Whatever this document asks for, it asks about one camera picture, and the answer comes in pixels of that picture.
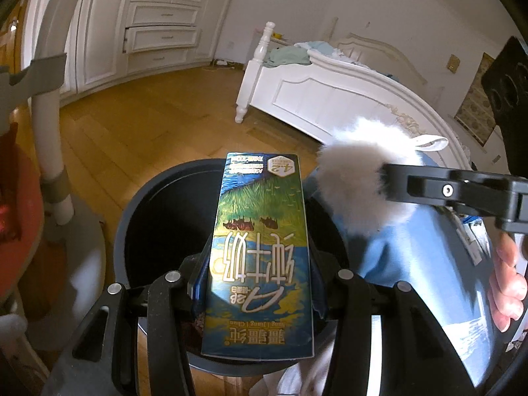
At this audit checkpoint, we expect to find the light blue blanket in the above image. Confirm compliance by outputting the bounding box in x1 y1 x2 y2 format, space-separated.
295 41 372 67

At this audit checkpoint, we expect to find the person's right hand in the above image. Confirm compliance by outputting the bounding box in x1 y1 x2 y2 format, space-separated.
489 234 528 333

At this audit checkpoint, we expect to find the dark round trash bin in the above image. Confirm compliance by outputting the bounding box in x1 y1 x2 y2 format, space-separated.
113 159 351 376

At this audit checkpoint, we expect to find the round blue table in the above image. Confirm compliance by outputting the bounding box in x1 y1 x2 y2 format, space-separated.
305 152 510 386

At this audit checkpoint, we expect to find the red round stool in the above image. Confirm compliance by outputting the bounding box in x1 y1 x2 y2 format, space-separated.
0 107 46 302

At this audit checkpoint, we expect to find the teal cloth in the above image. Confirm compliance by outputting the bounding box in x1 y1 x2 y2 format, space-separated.
264 45 314 69

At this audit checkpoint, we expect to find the blue green milk carton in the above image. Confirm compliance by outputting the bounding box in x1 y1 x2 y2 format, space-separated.
201 152 316 359

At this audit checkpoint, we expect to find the white fluffy ball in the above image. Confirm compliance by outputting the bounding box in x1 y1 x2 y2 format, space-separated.
317 117 419 225

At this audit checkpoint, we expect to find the white wooden bed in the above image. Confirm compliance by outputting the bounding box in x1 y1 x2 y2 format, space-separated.
235 20 473 174

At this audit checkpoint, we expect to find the white wardrobe with drawers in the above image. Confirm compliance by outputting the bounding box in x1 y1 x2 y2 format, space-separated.
20 0 244 100

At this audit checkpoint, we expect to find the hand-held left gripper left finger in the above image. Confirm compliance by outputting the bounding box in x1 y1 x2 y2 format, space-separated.
41 251 212 396

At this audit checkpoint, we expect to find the patterned wall hanging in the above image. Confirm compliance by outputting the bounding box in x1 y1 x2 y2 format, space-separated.
454 53 502 147

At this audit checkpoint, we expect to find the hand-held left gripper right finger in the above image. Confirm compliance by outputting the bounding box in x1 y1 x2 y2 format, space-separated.
307 239 491 396

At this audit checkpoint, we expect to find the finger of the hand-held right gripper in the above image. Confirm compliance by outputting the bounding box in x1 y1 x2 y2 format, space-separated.
381 164 514 219

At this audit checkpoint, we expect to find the white fabric piece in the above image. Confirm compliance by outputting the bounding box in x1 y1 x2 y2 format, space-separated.
414 135 448 152

